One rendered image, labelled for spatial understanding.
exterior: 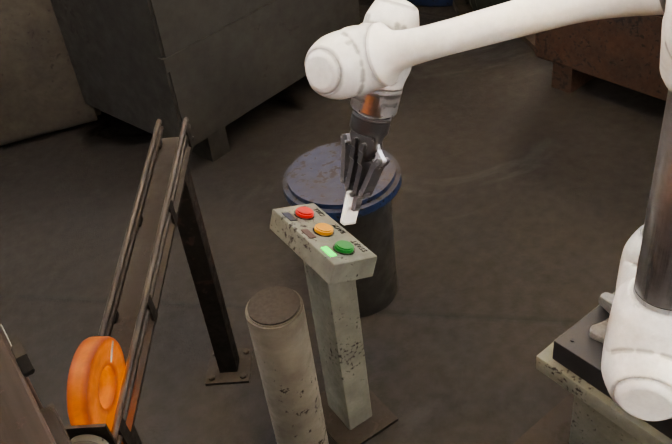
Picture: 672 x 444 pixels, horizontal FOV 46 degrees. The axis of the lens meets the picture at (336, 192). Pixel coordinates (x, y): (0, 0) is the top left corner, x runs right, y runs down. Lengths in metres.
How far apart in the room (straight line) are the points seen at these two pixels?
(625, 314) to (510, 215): 1.31
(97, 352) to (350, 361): 0.76
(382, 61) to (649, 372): 0.64
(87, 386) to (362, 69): 0.63
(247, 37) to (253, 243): 0.81
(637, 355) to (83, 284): 1.80
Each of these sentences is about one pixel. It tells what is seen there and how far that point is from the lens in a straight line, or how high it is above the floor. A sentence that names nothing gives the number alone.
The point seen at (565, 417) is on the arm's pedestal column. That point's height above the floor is 0.02.
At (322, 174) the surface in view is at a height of 0.43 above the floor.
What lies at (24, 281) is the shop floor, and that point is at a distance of 2.76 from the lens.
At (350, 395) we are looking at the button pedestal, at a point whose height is 0.13.
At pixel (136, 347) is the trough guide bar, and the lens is 1.38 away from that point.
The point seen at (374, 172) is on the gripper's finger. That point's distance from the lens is 1.48.
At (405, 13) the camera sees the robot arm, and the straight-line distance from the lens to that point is 1.39.
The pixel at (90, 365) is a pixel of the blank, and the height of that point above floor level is 0.78.
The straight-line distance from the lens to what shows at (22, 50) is 3.31.
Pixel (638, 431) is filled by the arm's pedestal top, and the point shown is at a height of 0.34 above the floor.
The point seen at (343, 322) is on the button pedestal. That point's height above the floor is 0.38.
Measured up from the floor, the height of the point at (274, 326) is 0.51.
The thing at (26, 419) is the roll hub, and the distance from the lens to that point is 0.56.
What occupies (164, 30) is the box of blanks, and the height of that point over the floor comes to 0.58.
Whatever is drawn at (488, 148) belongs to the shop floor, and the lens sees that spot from 2.94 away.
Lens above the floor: 1.64
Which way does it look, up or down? 36 degrees down
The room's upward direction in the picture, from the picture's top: 7 degrees counter-clockwise
